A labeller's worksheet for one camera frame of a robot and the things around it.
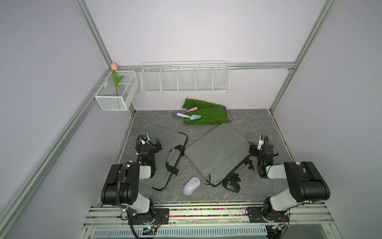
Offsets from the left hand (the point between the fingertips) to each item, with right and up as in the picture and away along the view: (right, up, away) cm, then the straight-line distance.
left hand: (150, 140), depth 92 cm
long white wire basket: (+21, +43, +11) cm, 49 cm away
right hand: (+70, -2, +2) cm, 70 cm away
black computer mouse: (+49, -24, -10) cm, 55 cm away
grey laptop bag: (+12, -11, -2) cm, 16 cm away
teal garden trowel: (+26, +15, +21) cm, 37 cm away
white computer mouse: (+27, -23, -11) cm, 37 cm away
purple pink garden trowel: (+18, +20, +27) cm, 38 cm away
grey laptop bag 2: (+45, -8, +2) cm, 45 cm away
